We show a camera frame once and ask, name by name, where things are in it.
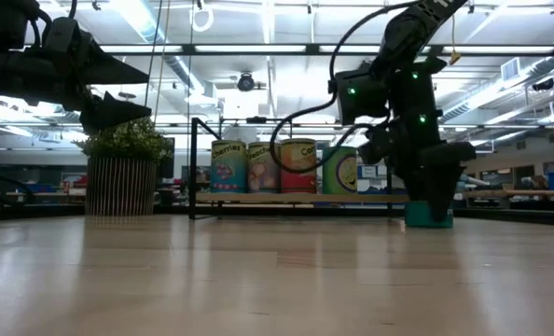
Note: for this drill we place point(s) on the teal block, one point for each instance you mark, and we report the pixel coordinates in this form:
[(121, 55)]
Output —
[(417, 217)]

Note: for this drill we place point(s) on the red yellow corn tin can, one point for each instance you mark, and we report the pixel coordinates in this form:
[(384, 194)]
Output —
[(300, 182)]

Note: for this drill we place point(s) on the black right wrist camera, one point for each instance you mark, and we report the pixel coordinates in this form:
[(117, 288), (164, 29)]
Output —
[(375, 147)]

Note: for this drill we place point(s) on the cherries label tin can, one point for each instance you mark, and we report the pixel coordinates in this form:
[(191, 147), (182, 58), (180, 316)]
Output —
[(228, 172)]

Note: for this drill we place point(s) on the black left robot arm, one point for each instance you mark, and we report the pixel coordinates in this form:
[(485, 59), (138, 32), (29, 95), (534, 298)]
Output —
[(2, 74)]

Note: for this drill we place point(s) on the peaches label tin can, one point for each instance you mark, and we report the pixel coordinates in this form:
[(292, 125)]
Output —
[(263, 175)]

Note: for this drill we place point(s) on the wooden background table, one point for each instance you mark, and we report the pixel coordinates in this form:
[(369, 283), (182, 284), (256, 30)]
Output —
[(515, 193)]

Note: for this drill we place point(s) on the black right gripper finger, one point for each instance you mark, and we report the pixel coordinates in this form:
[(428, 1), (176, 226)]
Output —
[(410, 179), (440, 186)]

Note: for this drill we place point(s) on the green leafy plant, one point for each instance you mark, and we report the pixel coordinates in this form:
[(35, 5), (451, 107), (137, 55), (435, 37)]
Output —
[(128, 140)]

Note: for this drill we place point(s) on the green smiling face tin can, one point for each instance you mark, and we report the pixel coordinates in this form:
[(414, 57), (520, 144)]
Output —
[(333, 177)]

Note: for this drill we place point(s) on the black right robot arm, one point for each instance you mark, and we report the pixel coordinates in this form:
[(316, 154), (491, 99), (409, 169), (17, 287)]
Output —
[(412, 32)]

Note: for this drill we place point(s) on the black frame wooden shelf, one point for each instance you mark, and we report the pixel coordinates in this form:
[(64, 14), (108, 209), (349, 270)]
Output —
[(305, 198)]

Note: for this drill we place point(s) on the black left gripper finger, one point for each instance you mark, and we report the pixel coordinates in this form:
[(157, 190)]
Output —
[(104, 70), (106, 114)]

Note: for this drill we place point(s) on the black table edge rail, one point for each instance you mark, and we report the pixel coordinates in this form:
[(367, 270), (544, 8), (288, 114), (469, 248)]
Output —
[(48, 212)]

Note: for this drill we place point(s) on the black ceiling camera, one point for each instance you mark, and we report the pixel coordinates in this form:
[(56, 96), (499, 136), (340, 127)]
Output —
[(245, 82)]

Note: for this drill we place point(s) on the black white striped planter pot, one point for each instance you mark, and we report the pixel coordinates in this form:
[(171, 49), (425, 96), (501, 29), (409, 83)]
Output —
[(120, 186)]

